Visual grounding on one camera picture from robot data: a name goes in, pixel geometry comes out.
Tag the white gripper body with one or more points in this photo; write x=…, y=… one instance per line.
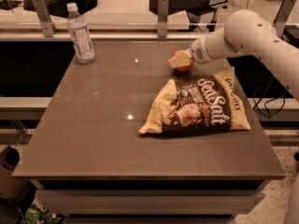
x=198, y=51

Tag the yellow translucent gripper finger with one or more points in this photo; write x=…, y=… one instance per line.
x=181, y=58

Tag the red apple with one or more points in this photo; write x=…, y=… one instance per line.
x=184, y=69

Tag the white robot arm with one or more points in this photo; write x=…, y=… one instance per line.
x=247, y=33

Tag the clear plastic water bottle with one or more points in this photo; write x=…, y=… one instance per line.
x=79, y=32

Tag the black office chair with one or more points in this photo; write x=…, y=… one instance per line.
x=199, y=0

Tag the sea salt popcorn bag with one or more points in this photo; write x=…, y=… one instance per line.
x=205, y=104

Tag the gray table drawer base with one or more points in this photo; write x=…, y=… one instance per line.
x=211, y=203

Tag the brown bin at left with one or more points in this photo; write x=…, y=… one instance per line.
x=11, y=187

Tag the green patterned bag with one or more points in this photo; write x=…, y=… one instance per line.
x=38, y=213

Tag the middle metal railing bracket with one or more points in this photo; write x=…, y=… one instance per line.
x=162, y=9

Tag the metal railing bracket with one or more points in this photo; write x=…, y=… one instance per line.
x=282, y=16
x=47, y=26
x=162, y=9

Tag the right metal railing bracket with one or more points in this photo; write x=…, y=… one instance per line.
x=282, y=16

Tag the left metal railing bracket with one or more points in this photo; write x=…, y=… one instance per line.
x=47, y=26

